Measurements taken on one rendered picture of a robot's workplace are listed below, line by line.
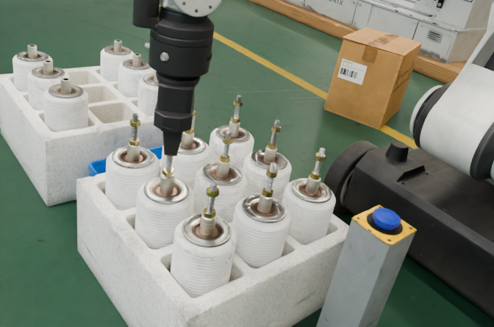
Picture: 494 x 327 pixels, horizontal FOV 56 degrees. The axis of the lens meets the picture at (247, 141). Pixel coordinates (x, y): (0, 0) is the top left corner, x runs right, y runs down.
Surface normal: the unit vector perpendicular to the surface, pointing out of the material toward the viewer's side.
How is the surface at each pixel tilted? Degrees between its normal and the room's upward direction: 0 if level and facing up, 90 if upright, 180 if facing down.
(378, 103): 90
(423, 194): 0
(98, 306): 0
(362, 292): 90
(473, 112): 49
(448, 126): 75
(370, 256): 90
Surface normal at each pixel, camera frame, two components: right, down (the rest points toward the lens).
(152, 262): 0.16, -0.87
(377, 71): -0.54, 0.32
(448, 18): -0.78, 0.18
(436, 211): -0.45, -0.48
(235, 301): 0.63, 0.45
